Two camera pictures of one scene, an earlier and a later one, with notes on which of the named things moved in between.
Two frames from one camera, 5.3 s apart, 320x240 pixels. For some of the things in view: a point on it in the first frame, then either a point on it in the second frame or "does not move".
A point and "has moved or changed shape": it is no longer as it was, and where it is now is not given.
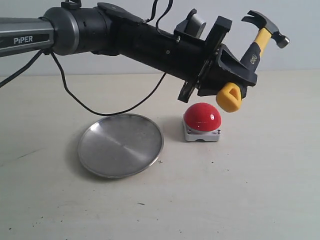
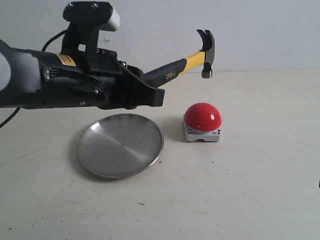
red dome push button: (202, 121) does not move
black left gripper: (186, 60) -> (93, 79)
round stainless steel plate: (121, 146) does not move
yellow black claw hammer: (229, 97) has moved or changed shape
